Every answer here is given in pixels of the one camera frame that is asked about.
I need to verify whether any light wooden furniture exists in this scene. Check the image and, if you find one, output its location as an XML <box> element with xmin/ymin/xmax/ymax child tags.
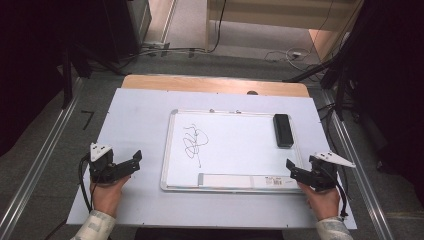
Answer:
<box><xmin>204</xmin><ymin>0</ymin><xmax>365</xmax><ymax>62</ymax></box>

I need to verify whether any black hanging cable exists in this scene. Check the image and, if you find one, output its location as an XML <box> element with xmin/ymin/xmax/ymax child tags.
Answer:
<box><xmin>207</xmin><ymin>0</ymin><xmax>228</xmax><ymax>54</ymax></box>

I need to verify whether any black whiteboard eraser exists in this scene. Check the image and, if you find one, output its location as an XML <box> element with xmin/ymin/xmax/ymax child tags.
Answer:
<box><xmin>272</xmin><ymin>113</ymin><xmax>295</xmax><ymax>150</ymax></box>

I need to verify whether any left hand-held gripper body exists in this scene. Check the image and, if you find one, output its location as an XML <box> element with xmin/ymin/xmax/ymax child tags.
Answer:
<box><xmin>87</xmin><ymin>142</ymin><xmax>118</xmax><ymax>185</ymax></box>

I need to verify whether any metal floor rail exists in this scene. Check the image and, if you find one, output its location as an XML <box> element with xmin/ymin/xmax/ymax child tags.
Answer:
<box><xmin>320</xmin><ymin>89</ymin><xmax>396</xmax><ymax>240</ymax></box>
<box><xmin>0</xmin><ymin>77</ymin><xmax>84</xmax><ymax>240</ymax></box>

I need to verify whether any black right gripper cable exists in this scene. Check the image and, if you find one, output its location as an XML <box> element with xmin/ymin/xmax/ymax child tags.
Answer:
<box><xmin>328</xmin><ymin>166</ymin><xmax>350</xmax><ymax>220</ymax></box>

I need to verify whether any grey floor cable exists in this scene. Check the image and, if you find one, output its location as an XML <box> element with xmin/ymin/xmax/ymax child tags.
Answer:
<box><xmin>123</xmin><ymin>46</ymin><xmax>208</xmax><ymax>62</ymax></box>

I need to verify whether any black metal stand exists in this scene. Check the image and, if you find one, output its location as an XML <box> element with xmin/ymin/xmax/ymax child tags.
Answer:
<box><xmin>282</xmin><ymin>0</ymin><xmax>371</xmax><ymax>121</ymax></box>
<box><xmin>60</xmin><ymin>44</ymin><xmax>75</xmax><ymax>110</ymax></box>

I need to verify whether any person's right hand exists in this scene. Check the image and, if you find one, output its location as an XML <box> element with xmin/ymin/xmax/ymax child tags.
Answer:
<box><xmin>297</xmin><ymin>181</ymin><xmax>341</xmax><ymax>222</ymax></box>

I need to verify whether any black cabinet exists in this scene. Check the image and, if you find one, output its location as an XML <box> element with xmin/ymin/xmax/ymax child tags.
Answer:
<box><xmin>99</xmin><ymin>0</ymin><xmax>153</xmax><ymax>64</ymax></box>

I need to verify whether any large white base panel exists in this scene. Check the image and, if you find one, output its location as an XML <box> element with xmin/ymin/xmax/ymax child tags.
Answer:
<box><xmin>66</xmin><ymin>87</ymin><xmax>358</xmax><ymax>231</ymax></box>

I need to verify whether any wooden table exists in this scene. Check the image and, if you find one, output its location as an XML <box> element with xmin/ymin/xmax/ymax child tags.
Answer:
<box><xmin>121</xmin><ymin>74</ymin><xmax>311</xmax><ymax>99</ymax></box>

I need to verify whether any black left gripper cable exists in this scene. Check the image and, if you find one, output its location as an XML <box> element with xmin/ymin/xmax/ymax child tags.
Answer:
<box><xmin>78</xmin><ymin>154</ymin><xmax>95</xmax><ymax>213</ymax></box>

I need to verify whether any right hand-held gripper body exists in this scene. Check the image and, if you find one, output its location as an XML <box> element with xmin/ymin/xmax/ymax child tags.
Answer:
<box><xmin>308</xmin><ymin>151</ymin><xmax>357</xmax><ymax>193</ymax></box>

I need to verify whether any white floor cable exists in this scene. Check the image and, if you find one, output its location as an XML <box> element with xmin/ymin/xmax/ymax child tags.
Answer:
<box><xmin>264</xmin><ymin>47</ymin><xmax>313</xmax><ymax>63</ymax></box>

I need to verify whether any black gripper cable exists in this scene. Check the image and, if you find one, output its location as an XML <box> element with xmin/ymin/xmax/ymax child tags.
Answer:
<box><xmin>328</xmin><ymin>166</ymin><xmax>350</xmax><ymax>220</ymax></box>
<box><xmin>78</xmin><ymin>154</ymin><xmax>95</xmax><ymax>213</ymax></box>

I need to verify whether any person's left hand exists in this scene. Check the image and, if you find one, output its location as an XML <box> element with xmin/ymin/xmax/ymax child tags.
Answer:
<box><xmin>90</xmin><ymin>175</ymin><xmax>132</xmax><ymax>220</ymax></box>

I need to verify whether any white framed whiteboard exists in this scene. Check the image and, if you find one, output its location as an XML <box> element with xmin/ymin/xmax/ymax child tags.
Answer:
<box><xmin>160</xmin><ymin>108</ymin><xmax>305</xmax><ymax>195</ymax></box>

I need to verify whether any grey power strip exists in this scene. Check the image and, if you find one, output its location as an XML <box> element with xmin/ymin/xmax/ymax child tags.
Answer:
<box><xmin>142</xmin><ymin>40</ymin><xmax>171</xmax><ymax>52</ymax></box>

